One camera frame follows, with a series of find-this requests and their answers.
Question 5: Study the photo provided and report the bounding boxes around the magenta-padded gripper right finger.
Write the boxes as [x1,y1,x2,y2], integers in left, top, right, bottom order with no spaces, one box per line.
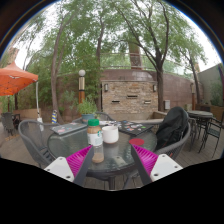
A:
[130,144,184,186]

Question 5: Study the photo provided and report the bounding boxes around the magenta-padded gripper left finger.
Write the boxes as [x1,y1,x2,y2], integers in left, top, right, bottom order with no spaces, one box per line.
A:
[44,144,95,188]

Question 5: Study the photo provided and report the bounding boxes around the green-capped brown drink bottle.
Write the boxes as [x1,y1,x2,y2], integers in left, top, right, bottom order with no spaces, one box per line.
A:
[86,118,105,164]

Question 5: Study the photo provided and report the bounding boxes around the flat round red coaster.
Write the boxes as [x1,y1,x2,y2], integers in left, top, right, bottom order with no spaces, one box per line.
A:
[128,137,146,147]

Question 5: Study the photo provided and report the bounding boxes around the black jacket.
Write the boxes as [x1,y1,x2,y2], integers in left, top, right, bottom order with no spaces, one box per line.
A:
[155,106,190,151]

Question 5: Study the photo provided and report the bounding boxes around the grey laptop with stickers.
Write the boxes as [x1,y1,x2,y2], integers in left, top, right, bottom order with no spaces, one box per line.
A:
[49,122,88,136]

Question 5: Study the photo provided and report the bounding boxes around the black laptop with stickers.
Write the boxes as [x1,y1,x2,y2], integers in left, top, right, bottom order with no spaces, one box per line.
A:
[118,120,155,137]

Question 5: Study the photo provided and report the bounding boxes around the white ceramic mug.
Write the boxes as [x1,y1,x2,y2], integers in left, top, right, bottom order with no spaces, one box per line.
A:
[101,125,120,145]

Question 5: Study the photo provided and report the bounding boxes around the black metal chair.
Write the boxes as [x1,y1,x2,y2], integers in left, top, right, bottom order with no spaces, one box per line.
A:
[199,113,224,158]

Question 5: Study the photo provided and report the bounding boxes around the white paper sheets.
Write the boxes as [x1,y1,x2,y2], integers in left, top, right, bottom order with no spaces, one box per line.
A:
[98,120,118,127]

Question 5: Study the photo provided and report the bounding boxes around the round grey patio table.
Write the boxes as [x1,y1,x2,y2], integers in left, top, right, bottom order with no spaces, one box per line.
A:
[187,110,214,120]

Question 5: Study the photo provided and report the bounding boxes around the green plant in blue pot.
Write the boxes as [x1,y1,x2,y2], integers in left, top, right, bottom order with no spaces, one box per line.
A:
[76,96,98,125]

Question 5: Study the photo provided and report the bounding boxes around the dark patio chair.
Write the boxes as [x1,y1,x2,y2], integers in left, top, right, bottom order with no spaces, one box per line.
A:
[0,112,21,136]

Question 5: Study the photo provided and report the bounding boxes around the dark-trunked tree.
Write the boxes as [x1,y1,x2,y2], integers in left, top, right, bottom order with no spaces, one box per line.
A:
[109,0,208,113]

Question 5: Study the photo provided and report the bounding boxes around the slender leaning tree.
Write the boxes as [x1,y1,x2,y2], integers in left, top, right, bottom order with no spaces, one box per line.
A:
[19,0,111,125]

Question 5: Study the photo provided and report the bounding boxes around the orange patio umbrella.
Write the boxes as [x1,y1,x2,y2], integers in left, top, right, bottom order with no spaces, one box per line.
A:
[0,62,43,124]

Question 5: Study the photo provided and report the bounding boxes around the blue yellow striped post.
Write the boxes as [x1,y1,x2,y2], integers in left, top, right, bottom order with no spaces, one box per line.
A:
[51,109,59,125]

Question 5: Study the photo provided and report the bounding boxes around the globe-topped lamp post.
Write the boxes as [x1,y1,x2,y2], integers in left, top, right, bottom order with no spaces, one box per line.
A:
[77,69,87,104]

